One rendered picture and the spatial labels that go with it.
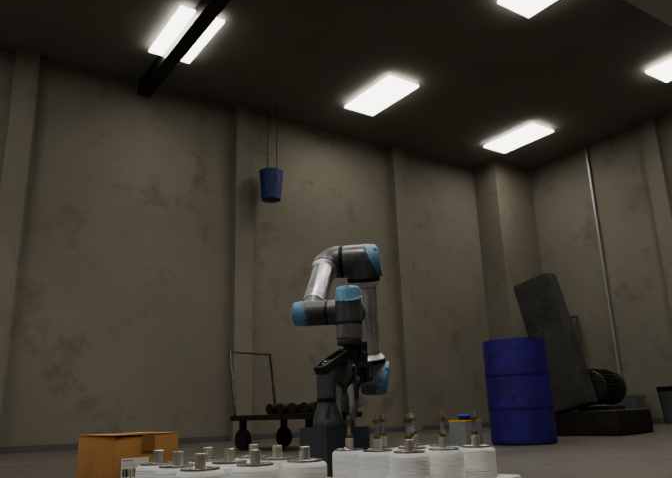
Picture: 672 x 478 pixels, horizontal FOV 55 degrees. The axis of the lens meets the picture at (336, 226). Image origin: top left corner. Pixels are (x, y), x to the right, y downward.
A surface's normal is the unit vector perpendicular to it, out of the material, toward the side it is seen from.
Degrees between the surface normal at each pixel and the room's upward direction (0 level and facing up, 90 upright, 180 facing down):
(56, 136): 90
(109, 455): 89
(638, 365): 90
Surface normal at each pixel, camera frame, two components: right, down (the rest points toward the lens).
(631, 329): -0.83, -0.13
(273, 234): 0.56, -0.25
